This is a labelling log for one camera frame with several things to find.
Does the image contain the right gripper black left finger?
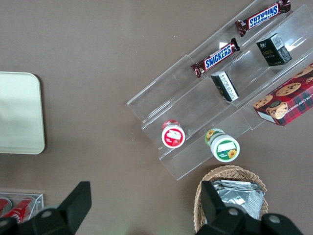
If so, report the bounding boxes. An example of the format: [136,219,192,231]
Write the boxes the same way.
[0,181,92,235]

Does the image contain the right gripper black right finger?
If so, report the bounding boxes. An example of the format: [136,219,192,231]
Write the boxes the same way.
[195,180,304,235]

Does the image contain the aluminium foil tray stack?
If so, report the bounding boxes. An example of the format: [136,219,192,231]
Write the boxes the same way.
[210,180,266,221]

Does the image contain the light tan wicker basket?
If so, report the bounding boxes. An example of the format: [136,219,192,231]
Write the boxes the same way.
[193,165,269,233]

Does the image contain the cream rectangular tray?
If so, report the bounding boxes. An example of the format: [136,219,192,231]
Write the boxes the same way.
[0,71,45,155]

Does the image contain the clear acrylic bottle rack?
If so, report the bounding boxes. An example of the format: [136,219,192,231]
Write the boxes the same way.
[0,192,45,225]

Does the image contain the green lid white jar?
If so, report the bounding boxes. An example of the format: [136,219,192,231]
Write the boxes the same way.
[204,128,240,163]

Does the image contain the red lid white jar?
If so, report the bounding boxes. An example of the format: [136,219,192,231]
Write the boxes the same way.
[161,119,186,149]

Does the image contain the clear acrylic step stand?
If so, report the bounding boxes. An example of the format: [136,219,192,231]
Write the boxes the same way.
[126,0,313,181]

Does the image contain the small black box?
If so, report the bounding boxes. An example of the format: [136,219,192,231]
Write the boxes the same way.
[256,33,293,67]
[210,70,240,102]

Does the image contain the red tartan cookie box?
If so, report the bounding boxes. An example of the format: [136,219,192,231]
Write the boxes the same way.
[253,63,313,127]

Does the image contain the Snickers chocolate bar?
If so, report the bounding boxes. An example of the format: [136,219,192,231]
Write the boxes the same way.
[191,38,241,78]
[235,0,292,38]

